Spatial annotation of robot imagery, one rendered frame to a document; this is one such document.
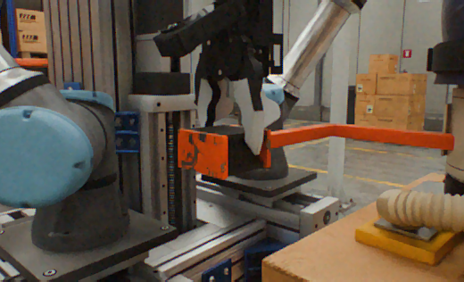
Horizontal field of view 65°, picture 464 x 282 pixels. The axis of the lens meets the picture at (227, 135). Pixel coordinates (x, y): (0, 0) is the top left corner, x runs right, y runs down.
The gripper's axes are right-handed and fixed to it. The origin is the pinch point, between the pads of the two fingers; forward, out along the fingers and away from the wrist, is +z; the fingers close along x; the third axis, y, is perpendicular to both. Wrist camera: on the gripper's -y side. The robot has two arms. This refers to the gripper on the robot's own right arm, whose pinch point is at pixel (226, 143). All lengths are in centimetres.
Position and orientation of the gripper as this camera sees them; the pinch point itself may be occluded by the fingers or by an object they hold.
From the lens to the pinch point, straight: 47.2
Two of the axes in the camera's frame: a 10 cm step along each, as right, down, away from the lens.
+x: -6.9, -1.1, 7.1
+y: 7.2, -1.3, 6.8
